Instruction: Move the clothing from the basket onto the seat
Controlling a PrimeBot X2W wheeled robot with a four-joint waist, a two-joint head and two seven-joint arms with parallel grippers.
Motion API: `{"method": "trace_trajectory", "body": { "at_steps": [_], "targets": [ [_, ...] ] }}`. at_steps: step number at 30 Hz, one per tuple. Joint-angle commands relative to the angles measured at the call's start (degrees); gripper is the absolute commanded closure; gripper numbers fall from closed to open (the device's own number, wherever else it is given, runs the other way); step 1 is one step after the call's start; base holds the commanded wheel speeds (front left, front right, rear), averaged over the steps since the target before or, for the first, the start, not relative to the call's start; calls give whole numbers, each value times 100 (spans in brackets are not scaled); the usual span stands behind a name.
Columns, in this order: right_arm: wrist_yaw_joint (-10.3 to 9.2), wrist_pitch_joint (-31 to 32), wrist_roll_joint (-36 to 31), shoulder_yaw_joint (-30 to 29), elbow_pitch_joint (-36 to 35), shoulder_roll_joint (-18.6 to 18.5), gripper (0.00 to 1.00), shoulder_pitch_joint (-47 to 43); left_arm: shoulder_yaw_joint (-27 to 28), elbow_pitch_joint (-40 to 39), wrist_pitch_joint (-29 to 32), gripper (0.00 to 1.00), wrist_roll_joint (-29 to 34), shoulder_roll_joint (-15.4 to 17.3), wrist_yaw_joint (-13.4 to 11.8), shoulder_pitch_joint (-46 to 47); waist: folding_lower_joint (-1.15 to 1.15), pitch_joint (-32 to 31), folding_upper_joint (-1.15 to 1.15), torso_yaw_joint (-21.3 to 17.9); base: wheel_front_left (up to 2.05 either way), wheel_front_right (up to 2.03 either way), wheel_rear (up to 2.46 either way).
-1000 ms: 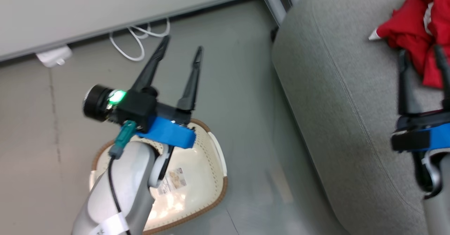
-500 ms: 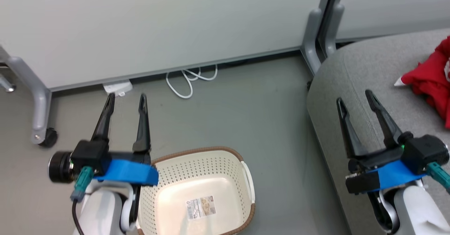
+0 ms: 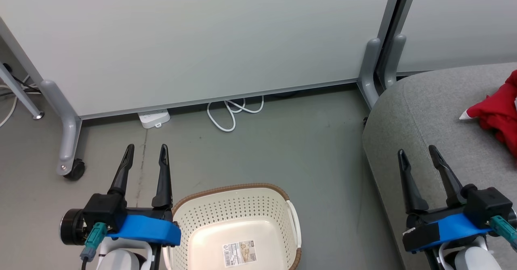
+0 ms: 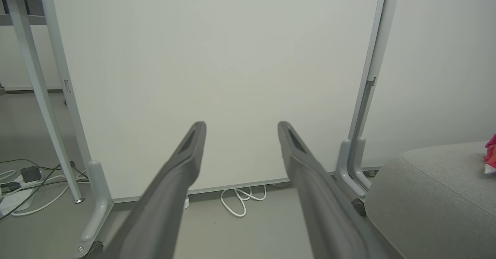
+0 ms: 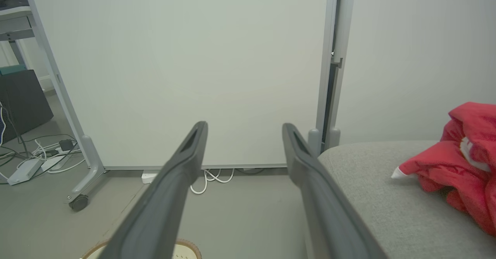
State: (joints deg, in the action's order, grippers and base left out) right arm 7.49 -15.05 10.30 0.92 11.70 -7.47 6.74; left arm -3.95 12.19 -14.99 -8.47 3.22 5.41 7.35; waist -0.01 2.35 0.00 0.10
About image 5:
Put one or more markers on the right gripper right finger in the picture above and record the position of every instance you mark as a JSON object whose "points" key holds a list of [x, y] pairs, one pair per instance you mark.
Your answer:
{"points": [[325, 212]]}

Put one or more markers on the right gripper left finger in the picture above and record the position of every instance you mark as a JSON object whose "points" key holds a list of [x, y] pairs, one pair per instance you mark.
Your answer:
{"points": [[162, 204]]}

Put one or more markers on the red garment with white trim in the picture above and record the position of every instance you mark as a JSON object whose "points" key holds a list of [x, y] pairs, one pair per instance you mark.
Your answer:
{"points": [[445, 166]]}

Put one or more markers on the white laundry basket brown rim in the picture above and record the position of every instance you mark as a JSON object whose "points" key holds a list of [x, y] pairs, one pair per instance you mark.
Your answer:
{"points": [[190, 251]]}

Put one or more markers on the grey sofa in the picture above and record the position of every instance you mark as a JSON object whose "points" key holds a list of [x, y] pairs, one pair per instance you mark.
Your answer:
{"points": [[387, 220]]}

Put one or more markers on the black caster wheel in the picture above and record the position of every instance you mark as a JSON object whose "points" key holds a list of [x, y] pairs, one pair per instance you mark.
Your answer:
{"points": [[79, 203]]}

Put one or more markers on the long grey partition foot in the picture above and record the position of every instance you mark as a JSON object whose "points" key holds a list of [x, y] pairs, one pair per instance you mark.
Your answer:
{"points": [[91, 162]]}

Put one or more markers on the black power adapter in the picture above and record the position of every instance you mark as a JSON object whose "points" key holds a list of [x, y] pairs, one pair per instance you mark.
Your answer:
{"points": [[66, 144]]}

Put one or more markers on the wide white partition panel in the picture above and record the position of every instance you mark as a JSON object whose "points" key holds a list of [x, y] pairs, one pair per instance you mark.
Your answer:
{"points": [[193, 57]]}

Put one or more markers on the black cabinet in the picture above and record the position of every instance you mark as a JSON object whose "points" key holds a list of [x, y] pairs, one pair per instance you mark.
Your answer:
{"points": [[23, 104]]}

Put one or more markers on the narrow white partition panel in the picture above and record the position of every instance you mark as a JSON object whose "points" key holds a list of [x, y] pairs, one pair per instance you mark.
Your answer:
{"points": [[407, 57]]}

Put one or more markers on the grey desk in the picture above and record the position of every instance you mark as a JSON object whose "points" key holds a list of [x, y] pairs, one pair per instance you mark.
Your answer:
{"points": [[15, 21]]}

